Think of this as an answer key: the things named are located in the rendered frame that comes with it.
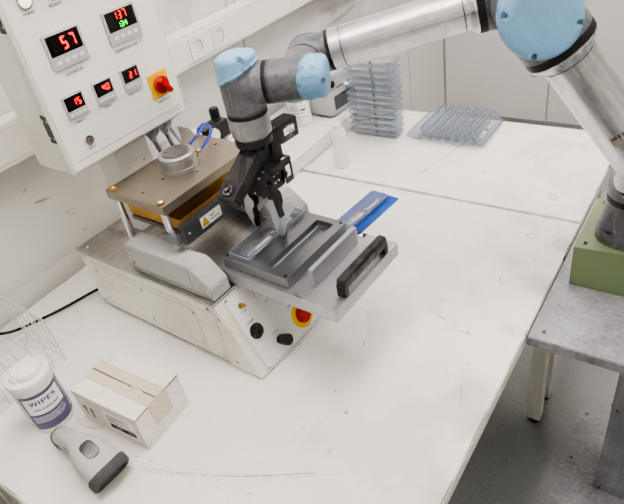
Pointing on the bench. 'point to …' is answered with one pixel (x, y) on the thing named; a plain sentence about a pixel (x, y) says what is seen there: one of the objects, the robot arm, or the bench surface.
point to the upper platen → (181, 206)
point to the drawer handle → (360, 265)
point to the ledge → (311, 138)
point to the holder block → (292, 251)
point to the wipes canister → (39, 393)
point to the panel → (273, 326)
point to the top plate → (176, 173)
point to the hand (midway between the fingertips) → (267, 229)
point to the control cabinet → (85, 81)
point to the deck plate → (112, 255)
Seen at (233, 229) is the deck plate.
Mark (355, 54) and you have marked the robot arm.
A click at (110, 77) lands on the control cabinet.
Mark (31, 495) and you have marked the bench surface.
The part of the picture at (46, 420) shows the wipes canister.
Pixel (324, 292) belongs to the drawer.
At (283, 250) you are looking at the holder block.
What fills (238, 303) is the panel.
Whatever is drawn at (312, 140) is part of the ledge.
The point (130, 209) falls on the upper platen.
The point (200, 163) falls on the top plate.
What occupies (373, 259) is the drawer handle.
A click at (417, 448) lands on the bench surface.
